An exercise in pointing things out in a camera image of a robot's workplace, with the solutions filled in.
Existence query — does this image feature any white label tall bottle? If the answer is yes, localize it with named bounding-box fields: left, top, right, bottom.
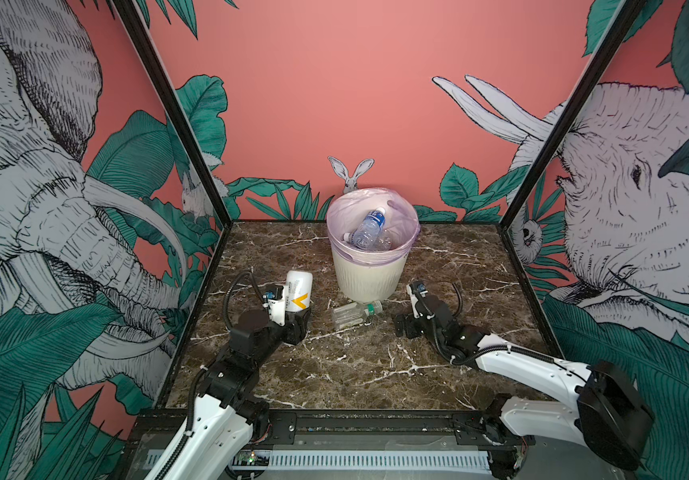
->
left=284, top=270, right=314, bottom=313

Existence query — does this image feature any clear bottle green cap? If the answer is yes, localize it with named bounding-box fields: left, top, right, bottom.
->
left=332, top=301, right=382, bottom=330

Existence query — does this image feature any blue label bottle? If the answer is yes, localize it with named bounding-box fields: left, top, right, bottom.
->
left=350, top=207, right=385, bottom=251

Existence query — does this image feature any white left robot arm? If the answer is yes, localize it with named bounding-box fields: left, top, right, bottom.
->
left=146, top=306, right=312, bottom=479

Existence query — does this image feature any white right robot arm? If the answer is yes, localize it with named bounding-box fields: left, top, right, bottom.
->
left=394, top=281, right=655, bottom=472

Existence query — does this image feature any white ribbed trash bin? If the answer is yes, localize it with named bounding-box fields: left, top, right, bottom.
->
left=332, top=246, right=408, bottom=303

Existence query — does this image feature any purple plastic bin liner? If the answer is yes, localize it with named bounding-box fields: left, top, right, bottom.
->
left=326, top=188, right=420, bottom=267

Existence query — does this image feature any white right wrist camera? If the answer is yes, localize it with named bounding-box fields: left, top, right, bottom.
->
left=406, top=280, right=431, bottom=319

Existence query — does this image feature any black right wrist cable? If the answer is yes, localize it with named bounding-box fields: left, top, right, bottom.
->
left=442, top=281, right=464, bottom=319

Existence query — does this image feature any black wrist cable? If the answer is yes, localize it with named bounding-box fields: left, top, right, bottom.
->
left=222, top=271, right=266, bottom=331
left=442, top=281, right=464, bottom=319

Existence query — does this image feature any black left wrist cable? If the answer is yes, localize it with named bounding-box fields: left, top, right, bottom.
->
left=222, top=271, right=266, bottom=331

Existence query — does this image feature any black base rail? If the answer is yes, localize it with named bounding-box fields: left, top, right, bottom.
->
left=260, top=409, right=534, bottom=449

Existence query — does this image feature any white ventilated cable tray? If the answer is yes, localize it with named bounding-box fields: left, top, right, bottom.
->
left=235, top=449, right=494, bottom=475

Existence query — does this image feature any black enclosure frame post left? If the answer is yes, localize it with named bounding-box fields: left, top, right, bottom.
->
left=112, top=0, right=234, bottom=230

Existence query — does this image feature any black enclosure frame post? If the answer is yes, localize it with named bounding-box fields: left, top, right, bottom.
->
left=498, top=0, right=646, bottom=231
left=112, top=0, right=234, bottom=230

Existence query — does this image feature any black enclosure frame post right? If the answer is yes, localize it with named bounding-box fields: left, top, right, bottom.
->
left=498, top=0, right=646, bottom=231

